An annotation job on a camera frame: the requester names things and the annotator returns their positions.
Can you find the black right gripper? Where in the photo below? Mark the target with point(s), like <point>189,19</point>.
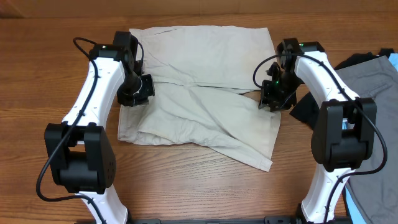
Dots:
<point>267,98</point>

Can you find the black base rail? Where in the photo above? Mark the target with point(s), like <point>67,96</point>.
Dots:
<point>211,221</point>

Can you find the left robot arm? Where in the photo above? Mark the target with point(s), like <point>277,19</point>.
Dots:
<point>81,163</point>

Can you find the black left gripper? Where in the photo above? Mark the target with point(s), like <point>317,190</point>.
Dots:
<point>142,99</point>

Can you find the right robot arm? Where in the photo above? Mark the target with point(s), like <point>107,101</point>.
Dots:
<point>343,135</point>

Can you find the black garment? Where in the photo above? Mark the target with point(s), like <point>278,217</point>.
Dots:
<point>306,110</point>

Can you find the beige shorts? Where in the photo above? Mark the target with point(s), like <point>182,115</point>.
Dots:
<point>202,76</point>

